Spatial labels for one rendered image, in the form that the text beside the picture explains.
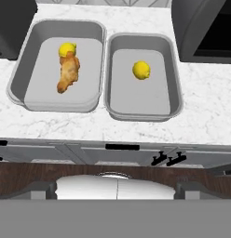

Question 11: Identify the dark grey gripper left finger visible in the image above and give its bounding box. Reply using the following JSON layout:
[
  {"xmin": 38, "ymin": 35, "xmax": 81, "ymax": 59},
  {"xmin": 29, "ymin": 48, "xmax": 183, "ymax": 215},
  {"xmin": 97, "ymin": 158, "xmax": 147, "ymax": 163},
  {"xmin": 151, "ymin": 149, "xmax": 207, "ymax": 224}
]
[{"xmin": 0, "ymin": 180, "xmax": 58, "ymax": 201}]

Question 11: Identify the yellow lemon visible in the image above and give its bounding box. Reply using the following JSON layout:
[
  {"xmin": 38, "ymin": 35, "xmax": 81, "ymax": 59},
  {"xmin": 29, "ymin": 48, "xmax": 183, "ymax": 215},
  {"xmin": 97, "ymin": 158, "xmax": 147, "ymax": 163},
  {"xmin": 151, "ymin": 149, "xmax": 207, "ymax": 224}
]
[
  {"xmin": 58, "ymin": 42, "xmax": 78, "ymax": 59},
  {"xmin": 131, "ymin": 60, "xmax": 152, "ymax": 81}
]

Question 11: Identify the large grey tupperware container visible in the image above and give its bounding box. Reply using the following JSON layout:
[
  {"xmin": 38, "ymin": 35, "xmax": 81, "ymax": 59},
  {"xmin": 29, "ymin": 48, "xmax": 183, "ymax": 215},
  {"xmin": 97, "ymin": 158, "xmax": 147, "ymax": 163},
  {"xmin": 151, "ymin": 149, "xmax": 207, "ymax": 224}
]
[{"xmin": 6, "ymin": 19, "xmax": 108, "ymax": 113}]

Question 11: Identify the dark grey countertop appliance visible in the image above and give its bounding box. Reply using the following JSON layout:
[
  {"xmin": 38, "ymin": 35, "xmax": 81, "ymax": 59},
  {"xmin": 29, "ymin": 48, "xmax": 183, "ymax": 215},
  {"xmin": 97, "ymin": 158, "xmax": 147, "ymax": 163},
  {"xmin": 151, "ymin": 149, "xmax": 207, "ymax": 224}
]
[{"xmin": 0, "ymin": 0, "xmax": 39, "ymax": 61}]

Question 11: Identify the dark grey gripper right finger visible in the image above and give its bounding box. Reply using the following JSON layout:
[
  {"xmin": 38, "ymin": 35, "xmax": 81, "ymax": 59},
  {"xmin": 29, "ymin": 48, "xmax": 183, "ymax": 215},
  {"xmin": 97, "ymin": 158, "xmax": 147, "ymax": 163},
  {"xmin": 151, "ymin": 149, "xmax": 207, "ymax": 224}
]
[{"xmin": 175, "ymin": 181, "xmax": 231, "ymax": 201}]

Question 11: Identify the white round object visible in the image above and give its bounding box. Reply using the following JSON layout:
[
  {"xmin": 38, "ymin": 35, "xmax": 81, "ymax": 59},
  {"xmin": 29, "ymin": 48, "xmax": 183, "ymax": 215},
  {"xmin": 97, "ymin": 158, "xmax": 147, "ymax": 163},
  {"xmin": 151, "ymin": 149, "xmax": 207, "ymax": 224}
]
[{"xmin": 55, "ymin": 172, "xmax": 176, "ymax": 201}]

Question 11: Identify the dark grey microwave oven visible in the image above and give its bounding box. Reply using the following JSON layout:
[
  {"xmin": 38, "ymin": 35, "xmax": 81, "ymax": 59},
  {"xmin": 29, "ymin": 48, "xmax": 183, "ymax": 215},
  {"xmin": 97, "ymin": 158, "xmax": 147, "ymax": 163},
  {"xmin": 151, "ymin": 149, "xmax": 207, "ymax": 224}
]
[{"xmin": 170, "ymin": 0, "xmax": 231, "ymax": 65}]

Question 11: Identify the grey drawer front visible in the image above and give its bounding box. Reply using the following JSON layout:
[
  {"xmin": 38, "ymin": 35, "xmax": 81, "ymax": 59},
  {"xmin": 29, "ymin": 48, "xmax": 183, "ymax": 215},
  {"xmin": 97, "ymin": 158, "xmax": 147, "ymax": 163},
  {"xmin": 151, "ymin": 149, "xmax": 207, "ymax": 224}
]
[
  {"xmin": 0, "ymin": 139, "xmax": 78, "ymax": 164},
  {"xmin": 68, "ymin": 141, "xmax": 171, "ymax": 165},
  {"xmin": 165, "ymin": 144, "xmax": 231, "ymax": 168}
]

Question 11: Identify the golden brown chicken drumstick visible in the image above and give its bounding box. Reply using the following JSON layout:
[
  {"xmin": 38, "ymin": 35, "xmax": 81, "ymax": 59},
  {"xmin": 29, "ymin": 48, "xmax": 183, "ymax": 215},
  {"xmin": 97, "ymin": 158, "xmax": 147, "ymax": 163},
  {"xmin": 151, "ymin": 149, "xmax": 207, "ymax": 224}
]
[{"xmin": 56, "ymin": 51, "xmax": 81, "ymax": 95}]

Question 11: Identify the small grey tupperware container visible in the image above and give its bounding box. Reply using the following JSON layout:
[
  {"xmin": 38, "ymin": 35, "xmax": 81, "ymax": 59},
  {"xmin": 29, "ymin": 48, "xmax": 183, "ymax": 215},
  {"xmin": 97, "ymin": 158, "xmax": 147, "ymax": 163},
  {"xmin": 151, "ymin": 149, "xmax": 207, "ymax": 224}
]
[{"xmin": 103, "ymin": 33, "xmax": 184, "ymax": 123}]

